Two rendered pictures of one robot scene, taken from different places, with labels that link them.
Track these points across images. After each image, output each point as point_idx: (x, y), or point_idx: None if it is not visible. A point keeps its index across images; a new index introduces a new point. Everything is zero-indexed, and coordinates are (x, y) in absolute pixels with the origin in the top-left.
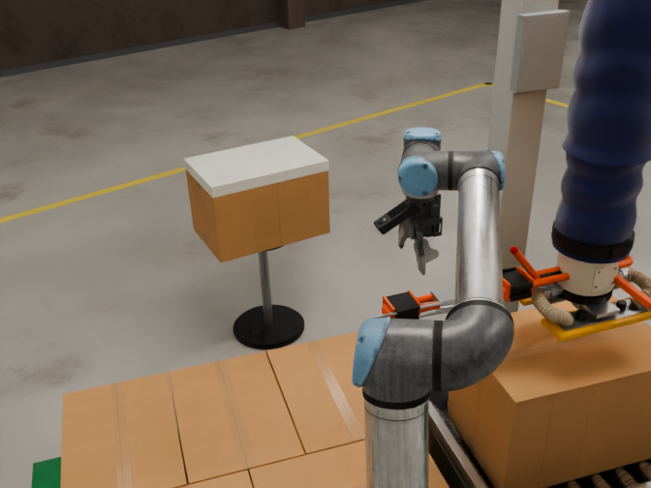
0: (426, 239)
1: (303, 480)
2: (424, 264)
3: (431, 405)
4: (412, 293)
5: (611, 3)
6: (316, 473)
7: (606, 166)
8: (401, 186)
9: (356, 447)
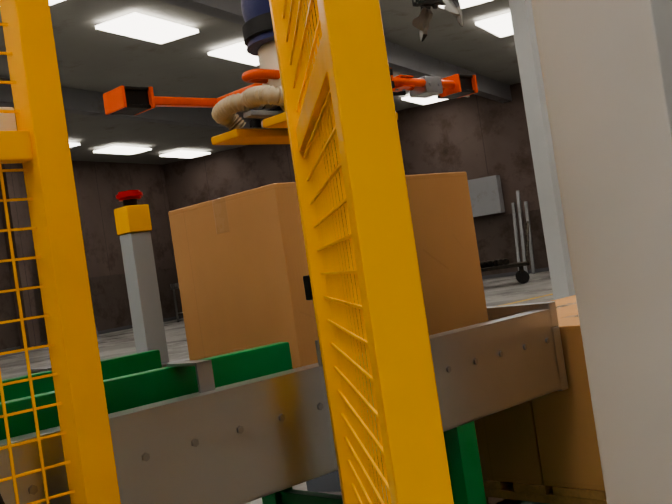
0: (422, 8)
1: (575, 307)
2: (419, 30)
3: (503, 306)
4: (452, 75)
5: None
6: (571, 309)
7: None
8: None
9: (558, 316)
